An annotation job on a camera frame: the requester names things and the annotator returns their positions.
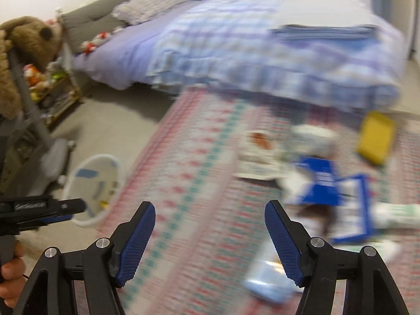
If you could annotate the wooden shelf with toys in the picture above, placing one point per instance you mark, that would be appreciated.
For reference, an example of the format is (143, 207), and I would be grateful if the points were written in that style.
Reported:
(55, 92)

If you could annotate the brown plush teddy bear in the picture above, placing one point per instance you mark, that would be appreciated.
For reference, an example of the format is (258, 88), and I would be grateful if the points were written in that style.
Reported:
(37, 42)

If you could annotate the bed with purple sheet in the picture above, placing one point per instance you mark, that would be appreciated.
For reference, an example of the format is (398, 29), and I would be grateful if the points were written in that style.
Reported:
(137, 49)

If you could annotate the grey headboard cushion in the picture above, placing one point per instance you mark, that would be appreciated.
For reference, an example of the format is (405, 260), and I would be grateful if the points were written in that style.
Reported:
(84, 23)

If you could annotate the blue cardboard box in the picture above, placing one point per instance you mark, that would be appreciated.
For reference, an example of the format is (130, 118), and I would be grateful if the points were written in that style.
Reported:
(312, 181)

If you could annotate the person's left hand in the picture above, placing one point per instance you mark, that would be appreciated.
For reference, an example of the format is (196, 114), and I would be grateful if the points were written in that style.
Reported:
(14, 280)

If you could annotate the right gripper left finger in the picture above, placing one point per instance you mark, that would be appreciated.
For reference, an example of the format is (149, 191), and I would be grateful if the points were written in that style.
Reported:
(129, 241)

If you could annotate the red white plush toy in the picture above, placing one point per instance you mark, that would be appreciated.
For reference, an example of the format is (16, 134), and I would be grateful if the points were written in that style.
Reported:
(89, 47)

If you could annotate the patterned red green rug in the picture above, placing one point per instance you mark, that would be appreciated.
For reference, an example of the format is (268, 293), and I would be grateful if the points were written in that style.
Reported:
(209, 224)

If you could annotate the blue white carton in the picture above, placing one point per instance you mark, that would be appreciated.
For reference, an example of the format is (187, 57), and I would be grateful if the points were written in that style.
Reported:
(352, 222)

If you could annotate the striped pillow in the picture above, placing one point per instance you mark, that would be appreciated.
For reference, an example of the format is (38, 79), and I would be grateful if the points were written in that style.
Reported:
(136, 12)

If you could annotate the folded blue white clothes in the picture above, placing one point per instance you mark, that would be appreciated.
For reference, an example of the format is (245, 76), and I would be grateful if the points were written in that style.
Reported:
(324, 19)

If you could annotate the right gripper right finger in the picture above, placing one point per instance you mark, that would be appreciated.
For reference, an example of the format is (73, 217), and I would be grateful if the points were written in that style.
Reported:
(291, 240)

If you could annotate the white plastic trash bin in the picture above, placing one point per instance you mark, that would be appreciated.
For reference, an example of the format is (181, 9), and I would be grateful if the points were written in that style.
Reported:
(96, 181)

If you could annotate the blue plastic wrapper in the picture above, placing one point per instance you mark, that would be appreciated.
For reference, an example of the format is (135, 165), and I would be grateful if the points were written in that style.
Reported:
(266, 278)

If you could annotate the white paper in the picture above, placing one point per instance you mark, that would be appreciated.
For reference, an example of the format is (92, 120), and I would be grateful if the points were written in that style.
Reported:
(311, 140)

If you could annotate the white green tube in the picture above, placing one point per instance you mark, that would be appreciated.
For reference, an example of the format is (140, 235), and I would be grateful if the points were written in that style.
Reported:
(398, 216)

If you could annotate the food wrapper packet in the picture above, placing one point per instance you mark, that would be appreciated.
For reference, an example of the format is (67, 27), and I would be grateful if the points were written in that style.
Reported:
(261, 157)

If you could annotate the grey rolling chair stand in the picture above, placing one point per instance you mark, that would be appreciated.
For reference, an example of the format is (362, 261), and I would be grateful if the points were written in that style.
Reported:
(27, 145)

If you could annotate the yellow box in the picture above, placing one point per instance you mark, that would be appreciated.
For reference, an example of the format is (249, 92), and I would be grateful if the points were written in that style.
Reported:
(376, 139)

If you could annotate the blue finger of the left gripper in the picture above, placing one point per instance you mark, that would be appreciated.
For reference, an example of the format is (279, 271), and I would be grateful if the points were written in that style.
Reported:
(68, 207)

